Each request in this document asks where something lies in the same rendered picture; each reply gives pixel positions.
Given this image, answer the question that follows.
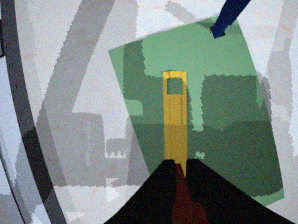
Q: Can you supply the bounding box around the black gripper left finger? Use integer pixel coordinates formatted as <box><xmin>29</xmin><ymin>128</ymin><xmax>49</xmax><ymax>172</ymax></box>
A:
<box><xmin>104</xmin><ymin>159</ymin><xmax>177</xmax><ymax>224</ymax></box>

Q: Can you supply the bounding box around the dark blue pin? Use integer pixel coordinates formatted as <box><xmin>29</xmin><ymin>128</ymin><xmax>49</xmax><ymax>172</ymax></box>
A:
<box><xmin>210</xmin><ymin>0</ymin><xmax>250</xmax><ymax>39</ymax></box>

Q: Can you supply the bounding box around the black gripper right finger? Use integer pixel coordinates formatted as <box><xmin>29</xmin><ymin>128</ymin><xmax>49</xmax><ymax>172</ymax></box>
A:
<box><xmin>186</xmin><ymin>159</ymin><xmax>294</xmax><ymax>224</ymax></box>

